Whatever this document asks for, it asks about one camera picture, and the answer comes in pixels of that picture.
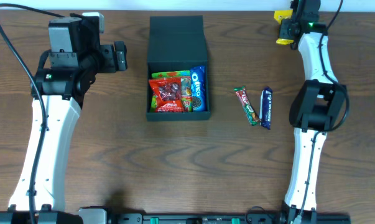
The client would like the black box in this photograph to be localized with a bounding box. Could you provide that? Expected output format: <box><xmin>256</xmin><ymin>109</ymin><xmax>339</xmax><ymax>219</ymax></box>
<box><xmin>146</xmin><ymin>16</ymin><xmax>211</xmax><ymax>121</ymax></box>

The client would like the yellow snack bag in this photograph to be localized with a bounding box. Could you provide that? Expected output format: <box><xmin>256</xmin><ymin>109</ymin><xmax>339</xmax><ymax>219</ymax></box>
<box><xmin>274</xmin><ymin>9</ymin><xmax>294</xmax><ymax>45</ymax></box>

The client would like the red green KitKat bar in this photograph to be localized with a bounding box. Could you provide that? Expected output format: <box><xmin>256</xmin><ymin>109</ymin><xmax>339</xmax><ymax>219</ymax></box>
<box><xmin>234</xmin><ymin>86</ymin><xmax>261</xmax><ymax>126</ymax></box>

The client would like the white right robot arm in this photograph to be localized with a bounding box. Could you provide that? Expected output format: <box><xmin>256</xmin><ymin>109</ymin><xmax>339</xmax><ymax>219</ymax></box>
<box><xmin>274</xmin><ymin>0</ymin><xmax>351</xmax><ymax>223</ymax></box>

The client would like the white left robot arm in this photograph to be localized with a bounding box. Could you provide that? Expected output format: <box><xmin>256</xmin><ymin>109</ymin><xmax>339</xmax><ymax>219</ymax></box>
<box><xmin>0</xmin><ymin>12</ymin><xmax>127</xmax><ymax>223</ymax></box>

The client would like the blue Oreo cookie pack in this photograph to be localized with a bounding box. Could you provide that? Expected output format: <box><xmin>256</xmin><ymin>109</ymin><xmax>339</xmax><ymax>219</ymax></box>
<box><xmin>190</xmin><ymin>65</ymin><xmax>206</xmax><ymax>111</ymax></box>

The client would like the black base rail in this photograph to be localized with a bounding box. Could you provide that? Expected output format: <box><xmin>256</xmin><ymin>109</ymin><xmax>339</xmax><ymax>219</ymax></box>
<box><xmin>108</xmin><ymin>213</ymin><xmax>351</xmax><ymax>224</ymax></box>

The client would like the dark blue chocolate bar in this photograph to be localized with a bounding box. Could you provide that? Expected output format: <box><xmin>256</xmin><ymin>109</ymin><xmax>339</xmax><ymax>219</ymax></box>
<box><xmin>260</xmin><ymin>86</ymin><xmax>272</xmax><ymax>129</ymax></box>

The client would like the red Hacks candy bag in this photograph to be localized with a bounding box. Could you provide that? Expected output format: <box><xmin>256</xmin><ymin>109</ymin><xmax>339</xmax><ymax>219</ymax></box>
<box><xmin>149</xmin><ymin>78</ymin><xmax>184</xmax><ymax>113</ymax></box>

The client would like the green Haribo candy bag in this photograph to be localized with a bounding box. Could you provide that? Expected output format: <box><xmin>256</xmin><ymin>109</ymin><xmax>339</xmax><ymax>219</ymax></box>
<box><xmin>150</xmin><ymin>70</ymin><xmax>193</xmax><ymax>113</ymax></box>

